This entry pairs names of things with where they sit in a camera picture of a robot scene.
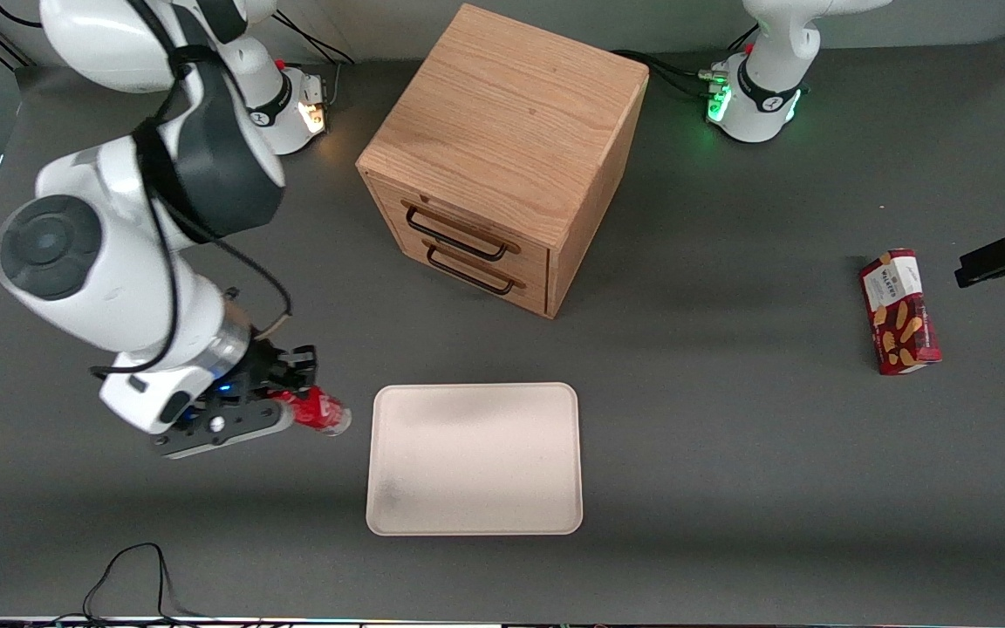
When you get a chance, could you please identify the cream rectangular tray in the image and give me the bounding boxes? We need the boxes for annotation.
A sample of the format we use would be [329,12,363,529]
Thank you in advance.
[366,382,584,536]

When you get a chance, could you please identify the small red coke bottle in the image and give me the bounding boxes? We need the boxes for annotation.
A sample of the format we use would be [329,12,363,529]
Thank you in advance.
[271,387,352,437]

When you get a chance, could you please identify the black left arm base cables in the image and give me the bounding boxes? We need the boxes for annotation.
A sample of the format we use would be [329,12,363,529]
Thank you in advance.
[612,48,726,99]

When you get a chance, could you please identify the black wire drawer handle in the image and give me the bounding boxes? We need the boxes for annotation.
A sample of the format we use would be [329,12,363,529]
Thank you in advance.
[424,240,525,296]
[402,202,521,263]

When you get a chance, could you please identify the oak wooden drawer cabinet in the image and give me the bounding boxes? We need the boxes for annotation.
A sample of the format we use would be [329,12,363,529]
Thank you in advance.
[356,3,650,319]

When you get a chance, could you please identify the black right arm base cable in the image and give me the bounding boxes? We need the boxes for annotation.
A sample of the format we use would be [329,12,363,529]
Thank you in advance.
[271,10,355,66]

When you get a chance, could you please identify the red tartan shortbread box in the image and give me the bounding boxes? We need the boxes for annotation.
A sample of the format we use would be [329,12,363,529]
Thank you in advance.
[858,249,942,376]

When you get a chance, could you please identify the black cable along right arm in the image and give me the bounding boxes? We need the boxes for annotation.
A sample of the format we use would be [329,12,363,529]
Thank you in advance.
[88,0,294,380]

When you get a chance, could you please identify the wooden drawer front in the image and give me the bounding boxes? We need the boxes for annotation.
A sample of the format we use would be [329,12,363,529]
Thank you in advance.
[389,231,550,317]
[376,179,551,280]

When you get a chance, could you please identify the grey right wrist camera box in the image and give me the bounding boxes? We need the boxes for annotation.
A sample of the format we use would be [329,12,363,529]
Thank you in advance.
[152,401,296,460]

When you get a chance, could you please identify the thin black table cable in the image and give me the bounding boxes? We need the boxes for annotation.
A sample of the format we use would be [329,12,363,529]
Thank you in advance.
[82,543,202,622]

